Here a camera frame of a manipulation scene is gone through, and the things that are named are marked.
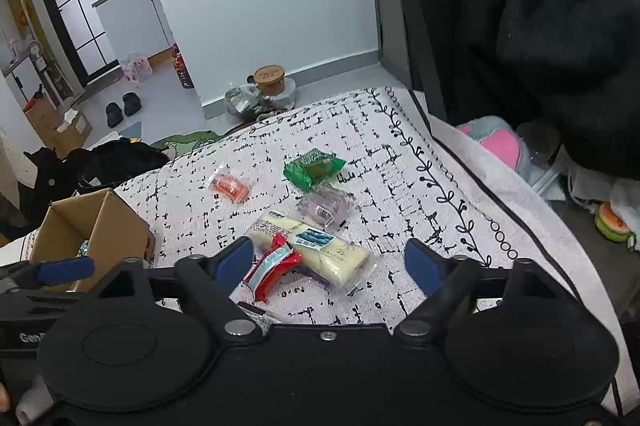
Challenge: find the red and teal snack bar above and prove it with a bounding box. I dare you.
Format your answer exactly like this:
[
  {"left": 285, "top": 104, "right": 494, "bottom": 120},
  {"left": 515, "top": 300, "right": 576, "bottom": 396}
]
[{"left": 244, "top": 233, "right": 303, "bottom": 302}]

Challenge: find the orange snack packet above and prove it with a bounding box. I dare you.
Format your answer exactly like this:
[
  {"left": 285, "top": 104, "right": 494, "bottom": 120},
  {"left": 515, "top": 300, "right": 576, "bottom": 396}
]
[{"left": 206, "top": 164, "right": 252, "bottom": 204}]

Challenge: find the long cream cake packet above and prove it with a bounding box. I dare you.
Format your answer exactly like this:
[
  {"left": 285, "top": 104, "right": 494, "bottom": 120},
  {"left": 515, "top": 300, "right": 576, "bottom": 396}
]
[{"left": 245, "top": 210, "right": 376, "bottom": 294}]

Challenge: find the purple pastry packet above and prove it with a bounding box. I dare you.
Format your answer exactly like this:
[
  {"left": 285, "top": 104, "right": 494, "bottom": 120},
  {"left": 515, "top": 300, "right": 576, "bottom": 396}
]
[{"left": 296, "top": 183, "right": 356, "bottom": 232}]

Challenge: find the green snack packet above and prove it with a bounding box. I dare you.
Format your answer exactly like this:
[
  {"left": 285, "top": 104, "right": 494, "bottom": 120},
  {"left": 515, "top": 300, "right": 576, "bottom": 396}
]
[{"left": 283, "top": 149, "right": 346, "bottom": 193}]

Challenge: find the black clothes pile on floor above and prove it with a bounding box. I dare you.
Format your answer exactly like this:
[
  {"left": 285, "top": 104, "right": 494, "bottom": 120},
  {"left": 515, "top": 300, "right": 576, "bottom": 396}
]
[{"left": 18, "top": 138, "right": 169, "bottom": 229}]

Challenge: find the white patterned bed blanket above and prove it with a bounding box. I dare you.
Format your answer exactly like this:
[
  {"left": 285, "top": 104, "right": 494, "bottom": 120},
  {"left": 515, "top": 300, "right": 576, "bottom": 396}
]
[{"left": 1, "top": 88, "right": 639, "bottom": 425}]

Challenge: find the green frog floor mat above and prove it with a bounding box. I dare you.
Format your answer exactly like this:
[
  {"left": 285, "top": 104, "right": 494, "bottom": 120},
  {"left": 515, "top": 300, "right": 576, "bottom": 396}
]
[{"left": 152, "top": 130, "right": 222, "bottom": 160}]

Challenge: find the small cardboard box with tissue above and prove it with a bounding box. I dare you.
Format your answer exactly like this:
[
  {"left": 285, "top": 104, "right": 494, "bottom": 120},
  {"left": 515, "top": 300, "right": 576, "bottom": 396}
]
[{"left": 24, "top": 98, "right": 92, "bottom": 159}]

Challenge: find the pink grey plush toy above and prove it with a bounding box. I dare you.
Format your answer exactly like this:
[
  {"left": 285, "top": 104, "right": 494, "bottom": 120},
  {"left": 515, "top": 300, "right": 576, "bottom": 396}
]
[{"left": 457, "top": 116, "right": 532, "bottom": 180}]

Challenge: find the burger plush toy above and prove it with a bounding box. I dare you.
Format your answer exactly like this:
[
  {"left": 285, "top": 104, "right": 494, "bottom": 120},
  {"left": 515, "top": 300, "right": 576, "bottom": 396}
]
[{"left": 594, "top": 203, "right": 634, "bottom": 243}]

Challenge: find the left black slipper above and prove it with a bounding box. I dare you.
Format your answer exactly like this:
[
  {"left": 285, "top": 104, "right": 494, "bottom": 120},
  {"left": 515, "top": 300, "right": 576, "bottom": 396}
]
[{"left": 105, "top": 102, "right": 124, "bottom": 129}]

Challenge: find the black slipper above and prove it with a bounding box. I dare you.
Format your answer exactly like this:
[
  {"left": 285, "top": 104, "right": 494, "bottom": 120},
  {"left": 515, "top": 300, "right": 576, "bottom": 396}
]
[
  {"left": 122, "top": 92, "right": 142, "bottom": 117},
  {"left": 105, "top": 102, "right": 124, "bottom": 129}
]

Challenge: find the clear plastic bag of items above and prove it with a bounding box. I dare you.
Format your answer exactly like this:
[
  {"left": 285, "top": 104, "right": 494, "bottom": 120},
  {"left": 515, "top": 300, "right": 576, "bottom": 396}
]
[{"left": 224, "top": 78, "right": 296, "bottom": 123}]

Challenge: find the right black slipper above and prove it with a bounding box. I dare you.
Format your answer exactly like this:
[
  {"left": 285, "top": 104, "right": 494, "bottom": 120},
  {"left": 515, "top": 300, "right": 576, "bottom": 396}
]
[{"left": 122, "top": 92, "right": 142, "bottom": 117}]

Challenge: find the brown lidded tub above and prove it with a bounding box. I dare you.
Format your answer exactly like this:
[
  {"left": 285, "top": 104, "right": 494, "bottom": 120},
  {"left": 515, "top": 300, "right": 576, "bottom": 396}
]
[{"left": 253, "top": 65, "right": 285, "bottom": 96}]

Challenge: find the pink patterned plastic bag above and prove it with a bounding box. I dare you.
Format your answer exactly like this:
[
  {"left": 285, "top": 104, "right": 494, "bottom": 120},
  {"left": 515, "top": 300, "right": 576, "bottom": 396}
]
[{"left": 119, "top": 53, "right": 153, "bottom": 83}]

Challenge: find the black coat on chair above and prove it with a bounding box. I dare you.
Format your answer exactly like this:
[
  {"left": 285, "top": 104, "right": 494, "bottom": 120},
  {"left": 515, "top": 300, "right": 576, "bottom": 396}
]
[{"left": 419, "top": 0, "right": 639, "bottom": 179}]

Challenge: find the white kitchen cabinet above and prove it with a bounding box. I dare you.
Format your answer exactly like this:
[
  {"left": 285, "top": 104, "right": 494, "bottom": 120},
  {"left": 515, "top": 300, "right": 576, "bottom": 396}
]
[{"left": 92, "top": 0, "right": 175, "bottom": 62}]

